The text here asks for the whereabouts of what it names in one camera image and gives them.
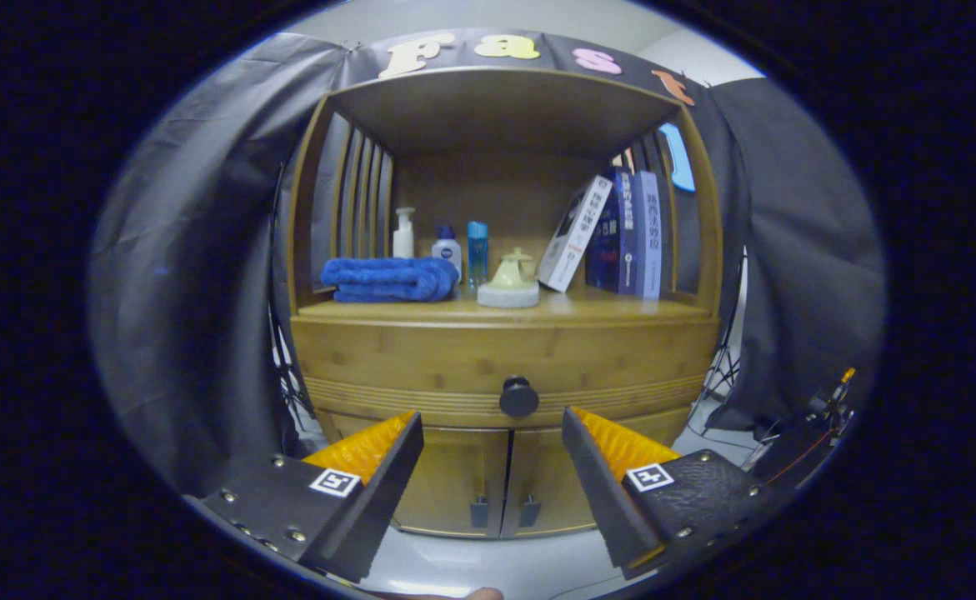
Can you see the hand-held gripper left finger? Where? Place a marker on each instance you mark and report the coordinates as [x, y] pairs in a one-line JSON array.
[[386, 500]]

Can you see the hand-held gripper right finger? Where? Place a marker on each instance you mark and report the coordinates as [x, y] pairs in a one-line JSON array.
[[600, 492]]

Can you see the black round drawer knob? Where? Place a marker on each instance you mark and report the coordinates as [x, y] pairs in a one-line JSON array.
[[519, 398]]

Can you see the wooden drawer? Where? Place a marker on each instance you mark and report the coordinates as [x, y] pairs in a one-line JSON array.
[[421, 358]]

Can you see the wooden cabinet door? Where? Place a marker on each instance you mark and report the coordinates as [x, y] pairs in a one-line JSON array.
[[454, 483], [550, 483]]

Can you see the wooden countertop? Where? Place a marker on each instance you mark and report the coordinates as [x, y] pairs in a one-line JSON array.
[[604, 307]]

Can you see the wooden cabinet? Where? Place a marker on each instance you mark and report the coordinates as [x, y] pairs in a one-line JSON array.
[[496, 108]]

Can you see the black tripod stand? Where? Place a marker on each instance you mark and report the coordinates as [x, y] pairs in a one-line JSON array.
[[292, 392]]

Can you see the dark equipment box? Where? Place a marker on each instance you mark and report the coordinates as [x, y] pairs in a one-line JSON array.
[[792, 458]]

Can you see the blue folded towel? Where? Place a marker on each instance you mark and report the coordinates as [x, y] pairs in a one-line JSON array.
[[387, 279]]

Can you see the black gadget with orange tip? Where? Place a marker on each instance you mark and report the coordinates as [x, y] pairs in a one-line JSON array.
[[825, 408]]

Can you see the dark blue book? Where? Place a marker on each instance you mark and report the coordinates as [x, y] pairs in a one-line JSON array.
[[604, 242]]

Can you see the blue spine book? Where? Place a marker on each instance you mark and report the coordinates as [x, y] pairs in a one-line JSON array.
[[628, 242]]

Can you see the pale lavender book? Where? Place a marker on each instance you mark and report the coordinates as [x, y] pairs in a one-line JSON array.
[[649, 242]]

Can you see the small white bottle blue cap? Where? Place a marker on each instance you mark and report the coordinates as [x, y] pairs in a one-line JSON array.
[[447, 250]]

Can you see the white pump bottle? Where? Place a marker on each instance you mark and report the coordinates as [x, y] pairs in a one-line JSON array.
[[403, 242]]

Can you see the white book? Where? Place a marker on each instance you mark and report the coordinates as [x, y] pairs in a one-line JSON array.
[[575, 233]]

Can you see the clear blue bottle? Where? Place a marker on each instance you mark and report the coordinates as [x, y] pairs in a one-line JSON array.
[[477, 254]]

